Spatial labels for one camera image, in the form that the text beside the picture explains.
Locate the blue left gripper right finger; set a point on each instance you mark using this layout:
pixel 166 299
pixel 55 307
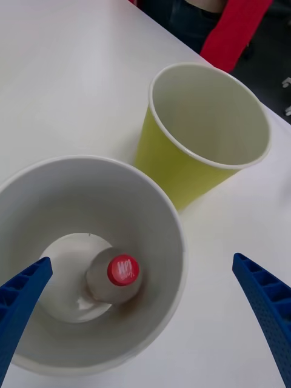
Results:
pixel 271 303

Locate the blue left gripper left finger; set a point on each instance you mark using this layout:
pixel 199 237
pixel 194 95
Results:
pixel 21 303

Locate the small plastic bottle red cap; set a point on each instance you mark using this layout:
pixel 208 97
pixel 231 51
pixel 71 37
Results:
pixel 122 269

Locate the person's forearm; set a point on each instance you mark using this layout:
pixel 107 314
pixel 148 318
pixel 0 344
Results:
pixel 233 33

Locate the grey plastic waste bin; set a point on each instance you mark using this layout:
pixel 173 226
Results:
pixel 145 218

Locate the yellow-green plastic waste bin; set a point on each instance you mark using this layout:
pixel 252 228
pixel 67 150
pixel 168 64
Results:
pixel 160 160

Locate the person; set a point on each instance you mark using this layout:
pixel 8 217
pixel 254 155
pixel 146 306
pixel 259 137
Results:
pixel 188 21

